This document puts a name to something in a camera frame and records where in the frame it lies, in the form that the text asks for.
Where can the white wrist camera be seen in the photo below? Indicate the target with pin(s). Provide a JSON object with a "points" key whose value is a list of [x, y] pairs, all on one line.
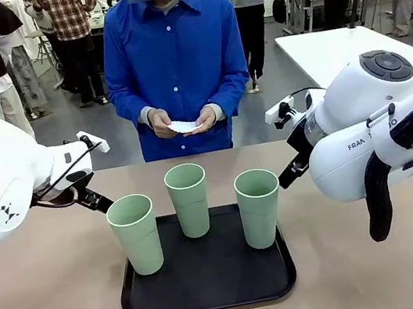
{"points": [[276, 110], [104, 146]]}

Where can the person in blue shirt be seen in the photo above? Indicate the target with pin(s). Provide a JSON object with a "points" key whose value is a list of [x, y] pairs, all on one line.
{"points": [[176, 68]]}

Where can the person's left forearm blue sleeve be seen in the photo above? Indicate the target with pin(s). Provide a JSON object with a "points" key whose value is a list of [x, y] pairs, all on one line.
{"points": [[232, 92]]}

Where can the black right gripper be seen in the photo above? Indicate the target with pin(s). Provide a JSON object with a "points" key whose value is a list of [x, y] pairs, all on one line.
{"points": [[299, 139]]}

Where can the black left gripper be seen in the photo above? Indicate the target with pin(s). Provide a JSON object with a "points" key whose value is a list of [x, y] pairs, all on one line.
{"points": [[59, 199]]}

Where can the person's right hand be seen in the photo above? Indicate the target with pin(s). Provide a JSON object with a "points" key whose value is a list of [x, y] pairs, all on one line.
{"points": [[160, 124]]}

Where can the person in plaid shirt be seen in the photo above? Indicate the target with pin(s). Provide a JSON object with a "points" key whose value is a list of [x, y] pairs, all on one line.
{"points": [[67, 11]]}

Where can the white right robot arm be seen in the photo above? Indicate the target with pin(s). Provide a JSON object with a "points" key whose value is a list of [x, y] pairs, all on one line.
{"points": [[352, 170]]}

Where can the black hanging bag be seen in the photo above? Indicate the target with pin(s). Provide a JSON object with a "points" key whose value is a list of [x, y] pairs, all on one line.
{"points": [[279, 7]]}

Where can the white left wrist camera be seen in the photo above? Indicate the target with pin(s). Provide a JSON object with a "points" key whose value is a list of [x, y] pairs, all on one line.
{"points": [[104, 146]]}

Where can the large white table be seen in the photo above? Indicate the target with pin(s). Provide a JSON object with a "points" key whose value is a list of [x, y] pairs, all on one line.
{"points": [[332, 50]]}

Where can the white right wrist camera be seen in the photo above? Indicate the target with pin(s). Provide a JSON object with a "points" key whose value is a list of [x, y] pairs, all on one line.
{"points": [[276, 110]]}

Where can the white paper doily coaster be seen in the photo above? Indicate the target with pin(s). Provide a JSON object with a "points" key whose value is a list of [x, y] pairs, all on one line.
{"points": [[186, 125]]}

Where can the person's left hand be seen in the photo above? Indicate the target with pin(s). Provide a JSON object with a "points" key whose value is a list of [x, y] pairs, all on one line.
{"points": [[208, 119]]}

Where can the black plastic serving tray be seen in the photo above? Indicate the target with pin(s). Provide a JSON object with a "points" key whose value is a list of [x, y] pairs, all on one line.
{"points": [[211, 280]]}

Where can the person in grey patterned trousers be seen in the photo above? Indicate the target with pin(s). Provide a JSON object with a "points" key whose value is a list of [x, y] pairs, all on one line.
{"points": [[24, 74]]}

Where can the tall pale green cup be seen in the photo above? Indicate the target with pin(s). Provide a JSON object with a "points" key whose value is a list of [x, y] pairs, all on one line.
{"points": [[138, 245], [259, 221], [192, 212]]}

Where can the person's right forearm blue sleeve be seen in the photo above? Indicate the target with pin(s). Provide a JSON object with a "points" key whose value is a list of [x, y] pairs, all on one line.
{"points": [[129, 108]]}

